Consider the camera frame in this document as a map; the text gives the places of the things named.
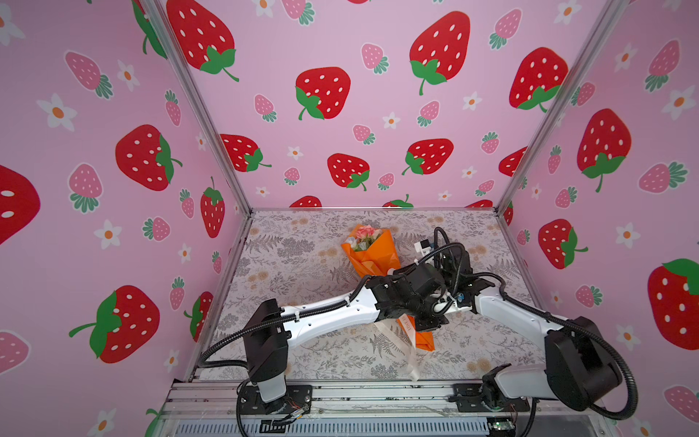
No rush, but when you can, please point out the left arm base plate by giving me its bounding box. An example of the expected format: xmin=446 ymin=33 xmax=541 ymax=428
xmin=238 ymin=383 xmax=314 ymax=416

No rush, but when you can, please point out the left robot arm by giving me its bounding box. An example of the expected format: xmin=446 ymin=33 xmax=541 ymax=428
xmin=198 ymin=264 xmax=453 ymax=404

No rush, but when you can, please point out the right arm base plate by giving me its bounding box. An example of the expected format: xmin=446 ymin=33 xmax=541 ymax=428
xmin=447 ymin=383 xmax=531 ymax=413

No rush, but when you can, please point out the cream ribbon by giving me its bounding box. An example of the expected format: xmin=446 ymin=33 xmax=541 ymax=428
xmin=374 ymin=316 xmax=420 ymax=382

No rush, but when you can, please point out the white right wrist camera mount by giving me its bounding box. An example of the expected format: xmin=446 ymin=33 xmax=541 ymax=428
xmin=414 ymin=239 xmax=434 ymax=257

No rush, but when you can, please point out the orange wrapping paper sheet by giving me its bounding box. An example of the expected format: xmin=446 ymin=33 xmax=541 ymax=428
xmin=342 ymin=225 xmax=435 ymax=353

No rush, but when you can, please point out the right vertical aluminium post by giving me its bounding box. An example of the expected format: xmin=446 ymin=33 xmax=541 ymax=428
xmin=494 ymin=0 xmax=628 ymax=219

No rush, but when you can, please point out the vertical aluminium post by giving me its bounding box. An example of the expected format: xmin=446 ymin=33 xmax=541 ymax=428
xmin=494 ymin=0 xmax=628 ymax=219
xmin=143 ymin=0 xmax=252 ymax=218

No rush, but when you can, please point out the left vertical aluminium post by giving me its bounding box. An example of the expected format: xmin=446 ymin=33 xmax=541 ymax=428
xmin=143 ymin=0 xmax=252 ymax=218

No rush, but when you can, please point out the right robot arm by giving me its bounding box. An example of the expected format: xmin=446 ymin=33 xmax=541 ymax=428
xmin=429 ymin=244 xmax=639 ymax=421

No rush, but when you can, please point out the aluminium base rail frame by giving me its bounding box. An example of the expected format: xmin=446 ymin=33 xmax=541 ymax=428
xmin=147 ymin=380 xmax=622 ymax=436

